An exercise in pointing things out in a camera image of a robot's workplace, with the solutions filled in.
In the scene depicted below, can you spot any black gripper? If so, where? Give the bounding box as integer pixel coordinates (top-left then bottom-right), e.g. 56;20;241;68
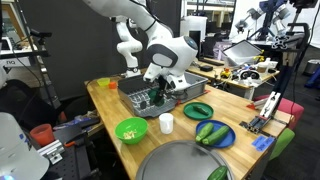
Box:
155;75;178;100

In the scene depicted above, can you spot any dark green cup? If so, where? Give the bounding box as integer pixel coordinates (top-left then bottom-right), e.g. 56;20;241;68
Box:
148;87;166;108

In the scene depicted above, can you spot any bright green bowl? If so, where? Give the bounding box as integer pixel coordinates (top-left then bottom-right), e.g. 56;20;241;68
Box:
114;116;149;146

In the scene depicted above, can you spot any yellow-green small bowl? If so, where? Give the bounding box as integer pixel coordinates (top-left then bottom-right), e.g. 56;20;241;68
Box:
96;77;111;88

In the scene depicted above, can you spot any red plastic cup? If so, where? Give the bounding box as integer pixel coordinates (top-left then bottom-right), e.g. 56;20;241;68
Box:
29;123;55;148

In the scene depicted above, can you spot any red plastic piece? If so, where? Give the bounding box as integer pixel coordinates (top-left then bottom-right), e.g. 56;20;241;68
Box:
175;89;212;106

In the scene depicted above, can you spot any white mug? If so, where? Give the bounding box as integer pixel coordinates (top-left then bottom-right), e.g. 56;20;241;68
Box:
158;112;175;135

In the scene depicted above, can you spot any grey plastic bin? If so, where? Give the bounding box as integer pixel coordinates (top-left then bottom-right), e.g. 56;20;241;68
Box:
154;68;209;104

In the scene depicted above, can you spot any grey dish rack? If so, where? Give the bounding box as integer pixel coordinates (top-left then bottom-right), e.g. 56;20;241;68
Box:
117;72;178;119

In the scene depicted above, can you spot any green plate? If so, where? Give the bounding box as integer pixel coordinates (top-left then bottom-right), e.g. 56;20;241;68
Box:
183;101;215;121

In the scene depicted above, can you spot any small dark cucumber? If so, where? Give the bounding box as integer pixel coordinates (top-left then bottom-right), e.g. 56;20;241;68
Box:
193;105;210;116

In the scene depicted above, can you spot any small black box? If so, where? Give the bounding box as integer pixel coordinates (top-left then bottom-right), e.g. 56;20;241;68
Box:
199;65;214;73

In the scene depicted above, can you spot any wooden side desk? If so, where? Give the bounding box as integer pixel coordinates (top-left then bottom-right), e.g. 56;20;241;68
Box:
186;59;281;101

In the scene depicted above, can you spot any peanut pile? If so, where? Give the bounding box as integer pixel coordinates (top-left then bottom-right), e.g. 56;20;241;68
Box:
123;130;138;140

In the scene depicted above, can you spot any long green cucumber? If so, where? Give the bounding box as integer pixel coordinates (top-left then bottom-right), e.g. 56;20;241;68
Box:
195;121;215;143
201;125;231;146

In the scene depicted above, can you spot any black keyboard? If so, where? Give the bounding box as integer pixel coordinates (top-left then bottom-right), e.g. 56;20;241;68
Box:
199;57;225;66

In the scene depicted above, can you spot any yellow toy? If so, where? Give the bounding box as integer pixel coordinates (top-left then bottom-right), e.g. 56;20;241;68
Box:
221;68;233;79

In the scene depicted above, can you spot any grey round tray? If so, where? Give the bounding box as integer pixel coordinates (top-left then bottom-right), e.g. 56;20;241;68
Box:
135;140;235;180

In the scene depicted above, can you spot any blue plate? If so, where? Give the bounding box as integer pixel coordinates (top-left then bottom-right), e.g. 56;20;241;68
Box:
195;119;237;149

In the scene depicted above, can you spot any clear container grey lid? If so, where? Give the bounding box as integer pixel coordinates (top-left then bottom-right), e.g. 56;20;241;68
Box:
222;39;264;66

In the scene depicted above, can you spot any white black headset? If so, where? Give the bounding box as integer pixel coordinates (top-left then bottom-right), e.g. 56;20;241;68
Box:
239;68;263;81

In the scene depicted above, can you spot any dark green cucumber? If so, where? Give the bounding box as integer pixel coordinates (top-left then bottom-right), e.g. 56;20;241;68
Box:
206;165;229;180

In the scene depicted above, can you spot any black perforated board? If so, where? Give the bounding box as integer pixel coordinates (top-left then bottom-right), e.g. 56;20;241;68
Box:
49;133;101;180

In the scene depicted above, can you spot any blue tape patch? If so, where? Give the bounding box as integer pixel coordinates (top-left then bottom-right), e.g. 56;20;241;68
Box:
251;134;276;152

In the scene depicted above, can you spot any pink chair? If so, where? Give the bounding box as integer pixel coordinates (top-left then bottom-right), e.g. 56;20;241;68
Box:
253;94;305;131

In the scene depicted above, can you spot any aluminium extrusion block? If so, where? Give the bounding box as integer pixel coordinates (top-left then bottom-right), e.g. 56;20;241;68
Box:
36;139;66;164

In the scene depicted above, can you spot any green chair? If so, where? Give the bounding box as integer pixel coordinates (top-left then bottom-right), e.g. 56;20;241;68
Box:
269;128;296;161

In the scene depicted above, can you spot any black office chair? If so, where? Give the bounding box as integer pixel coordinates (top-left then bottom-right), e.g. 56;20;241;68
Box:
0;79;61;131

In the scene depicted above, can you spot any grey trash can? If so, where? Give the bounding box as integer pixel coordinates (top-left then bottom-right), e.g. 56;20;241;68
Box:
303;59;320;77

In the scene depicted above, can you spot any cluttered lab shelf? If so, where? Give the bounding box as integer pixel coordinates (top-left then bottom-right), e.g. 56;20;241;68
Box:
0;0;51;79

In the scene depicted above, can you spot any white dome housing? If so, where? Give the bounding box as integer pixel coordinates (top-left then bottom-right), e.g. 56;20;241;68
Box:
0;111;50;180

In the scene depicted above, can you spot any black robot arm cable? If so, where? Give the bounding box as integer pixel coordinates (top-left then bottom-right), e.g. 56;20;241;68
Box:
129;0;158;34

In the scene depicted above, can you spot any black aluminium camera stand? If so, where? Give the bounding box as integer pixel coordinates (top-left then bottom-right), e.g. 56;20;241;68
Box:
246;22;311;135

